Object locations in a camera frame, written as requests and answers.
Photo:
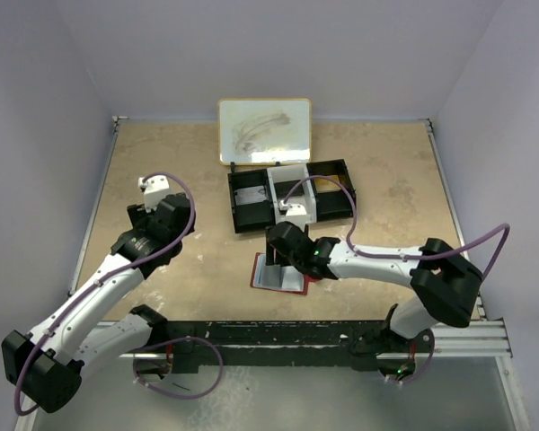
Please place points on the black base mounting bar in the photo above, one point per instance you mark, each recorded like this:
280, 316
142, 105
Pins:
359, 345

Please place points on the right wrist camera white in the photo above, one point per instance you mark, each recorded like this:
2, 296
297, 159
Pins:
293, 213

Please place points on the silver credit card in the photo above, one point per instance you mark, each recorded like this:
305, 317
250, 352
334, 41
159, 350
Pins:
250, 195

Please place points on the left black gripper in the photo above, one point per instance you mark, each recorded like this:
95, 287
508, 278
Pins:
139, 215

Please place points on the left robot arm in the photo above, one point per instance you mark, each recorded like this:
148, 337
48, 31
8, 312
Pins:
47, 364

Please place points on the black white three-bin organizer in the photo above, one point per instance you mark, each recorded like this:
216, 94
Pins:
295, 184

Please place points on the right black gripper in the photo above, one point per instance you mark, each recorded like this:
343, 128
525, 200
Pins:
270, 254

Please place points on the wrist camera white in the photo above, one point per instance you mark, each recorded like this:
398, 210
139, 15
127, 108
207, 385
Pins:
154, 190
293, 213

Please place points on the red card holder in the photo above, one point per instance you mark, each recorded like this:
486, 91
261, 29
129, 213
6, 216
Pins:
276, 278

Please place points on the small whiteboard with stand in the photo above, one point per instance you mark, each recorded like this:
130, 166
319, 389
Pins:
264, 131

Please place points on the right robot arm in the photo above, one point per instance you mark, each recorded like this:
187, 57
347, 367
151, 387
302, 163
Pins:
445, 283

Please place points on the gold credit card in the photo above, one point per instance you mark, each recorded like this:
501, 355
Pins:
324, 186

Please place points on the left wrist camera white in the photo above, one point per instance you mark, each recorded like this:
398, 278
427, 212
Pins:
154, 190

